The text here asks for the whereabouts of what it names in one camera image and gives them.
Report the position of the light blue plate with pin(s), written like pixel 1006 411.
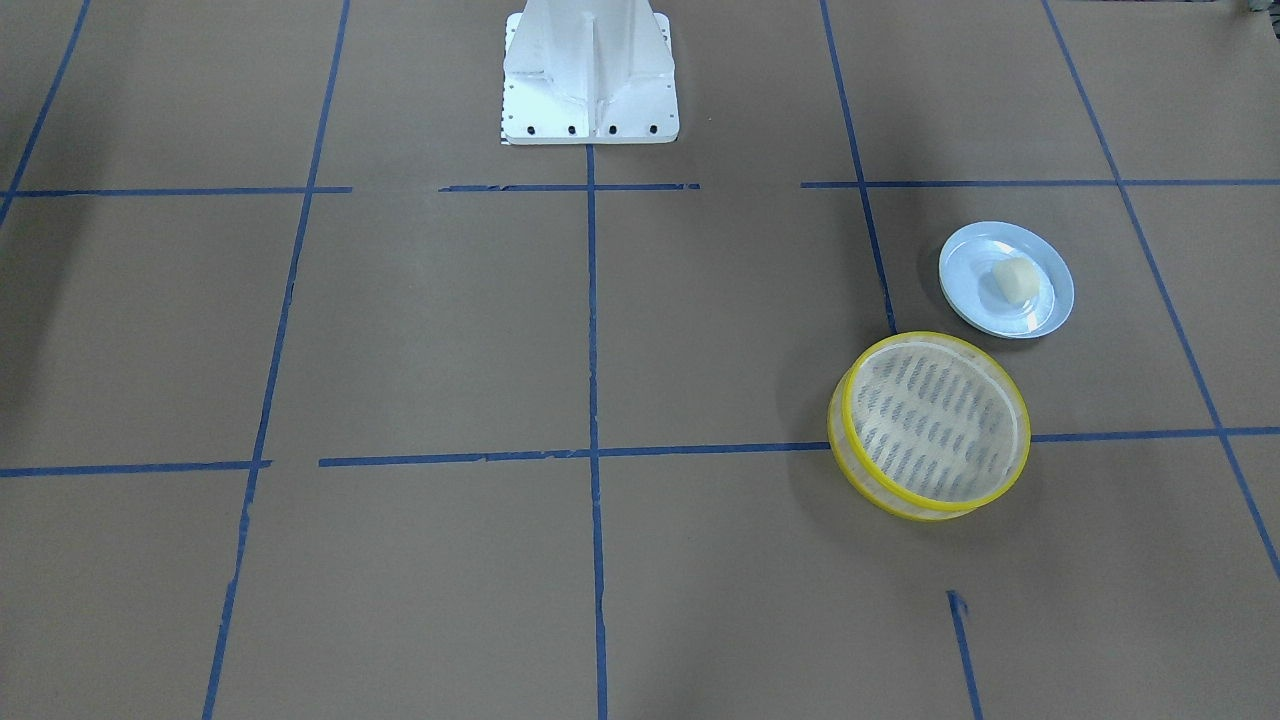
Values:
pixel 965 271

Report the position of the pale steamed bun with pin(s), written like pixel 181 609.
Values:
pixel 1018 280

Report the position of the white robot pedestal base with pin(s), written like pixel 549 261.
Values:
pixel 580 72

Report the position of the yellow rimmed steamer basket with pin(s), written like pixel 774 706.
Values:
pixel 928 427

